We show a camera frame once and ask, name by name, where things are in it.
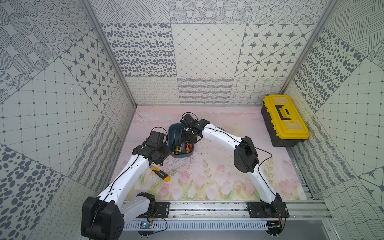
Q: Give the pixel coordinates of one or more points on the teal plastic storage box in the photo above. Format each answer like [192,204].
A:
[183,154]

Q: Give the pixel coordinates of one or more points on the orange handle short screwdriver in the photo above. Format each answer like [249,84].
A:
[189,148]

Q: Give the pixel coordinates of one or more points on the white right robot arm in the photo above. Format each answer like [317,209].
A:
[246,158]

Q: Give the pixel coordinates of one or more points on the yellow black toolbox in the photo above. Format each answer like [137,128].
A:
[283,121]

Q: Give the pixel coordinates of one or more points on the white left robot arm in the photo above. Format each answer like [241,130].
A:
[104,216]

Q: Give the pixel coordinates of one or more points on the black yellow tip screwdriver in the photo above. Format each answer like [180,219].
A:
[178,148]

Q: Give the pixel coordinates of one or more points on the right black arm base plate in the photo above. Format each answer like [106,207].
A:
[258,209]

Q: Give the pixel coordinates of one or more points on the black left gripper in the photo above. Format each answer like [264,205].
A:
[159,156]

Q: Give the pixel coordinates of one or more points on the black yellow utility knife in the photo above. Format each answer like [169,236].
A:
[161,174]

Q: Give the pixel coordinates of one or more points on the green black handle screwdriver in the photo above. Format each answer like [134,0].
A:
[175,139]

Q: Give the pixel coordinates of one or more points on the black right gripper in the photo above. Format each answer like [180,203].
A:
[194,140]

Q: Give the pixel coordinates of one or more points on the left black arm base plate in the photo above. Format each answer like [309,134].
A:
[157,210]

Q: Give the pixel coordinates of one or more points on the aluminium mounting rail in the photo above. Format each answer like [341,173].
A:
[224,210]

